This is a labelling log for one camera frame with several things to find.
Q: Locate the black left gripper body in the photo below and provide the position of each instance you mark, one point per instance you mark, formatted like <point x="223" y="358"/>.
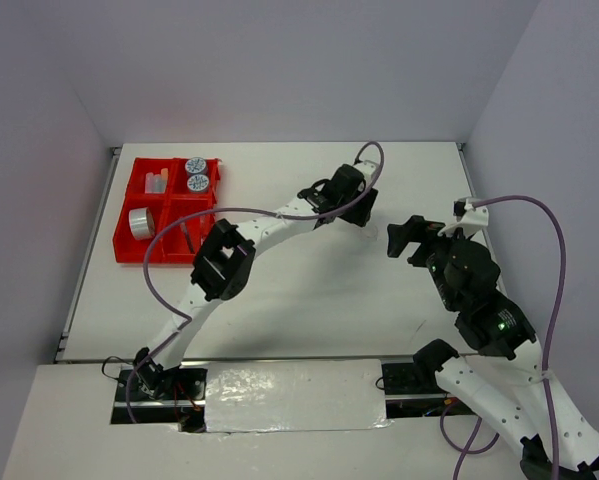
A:
<point x="358" y="214"/>

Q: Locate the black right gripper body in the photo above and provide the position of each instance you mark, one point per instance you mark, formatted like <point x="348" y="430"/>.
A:
<point x="430" y="252"/>

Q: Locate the small clear tape roll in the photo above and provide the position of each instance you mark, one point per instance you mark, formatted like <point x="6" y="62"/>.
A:
<point x="369" y="233"/>

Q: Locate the blue lidded jar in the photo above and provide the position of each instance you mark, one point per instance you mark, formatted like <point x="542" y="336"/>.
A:
<point x="196" y="166"/>
<point x="198" y="183"/>

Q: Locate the blue gel pen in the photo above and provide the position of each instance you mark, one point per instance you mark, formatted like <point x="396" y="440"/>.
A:
<point x="187" y="237"/>

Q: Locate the orange capped highlighter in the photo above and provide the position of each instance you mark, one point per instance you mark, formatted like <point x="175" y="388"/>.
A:
<point x="163" y="180"/>

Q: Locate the pink highlighter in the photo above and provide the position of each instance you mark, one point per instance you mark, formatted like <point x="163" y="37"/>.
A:
<point x="148" y="187"/>

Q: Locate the large clear tape roll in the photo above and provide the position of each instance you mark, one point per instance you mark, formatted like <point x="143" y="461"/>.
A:
<point x="141" y="224"/>

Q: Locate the red gel pen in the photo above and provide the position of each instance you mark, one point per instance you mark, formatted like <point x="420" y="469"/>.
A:
<point x="203" y="228"/>

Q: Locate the blue highlighter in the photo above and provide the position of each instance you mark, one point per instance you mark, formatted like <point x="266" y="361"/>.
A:
<point x="156" y="186"/>

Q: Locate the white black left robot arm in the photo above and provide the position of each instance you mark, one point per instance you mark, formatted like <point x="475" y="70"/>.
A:
<point x="223" y="262"/>

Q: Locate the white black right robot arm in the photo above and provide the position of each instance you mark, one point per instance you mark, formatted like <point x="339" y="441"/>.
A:
<point x="538" y="421"/>

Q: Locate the silver taped panel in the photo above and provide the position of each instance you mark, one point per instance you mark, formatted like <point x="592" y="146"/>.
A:
<point x="294" y="396"/>

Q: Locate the red four-compartment bin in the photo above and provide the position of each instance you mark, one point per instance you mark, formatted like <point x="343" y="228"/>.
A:
<point x="175" y="203"/>

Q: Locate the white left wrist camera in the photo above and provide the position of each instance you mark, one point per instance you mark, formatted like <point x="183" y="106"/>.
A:
<point x="369" y="169"/>

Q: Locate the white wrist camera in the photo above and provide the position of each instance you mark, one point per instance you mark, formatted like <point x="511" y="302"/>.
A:
<point x="369" y="169"/>
<point x="469" y="219"/>

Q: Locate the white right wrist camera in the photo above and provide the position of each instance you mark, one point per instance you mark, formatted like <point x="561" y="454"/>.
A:
<point x="469" y="219"/>

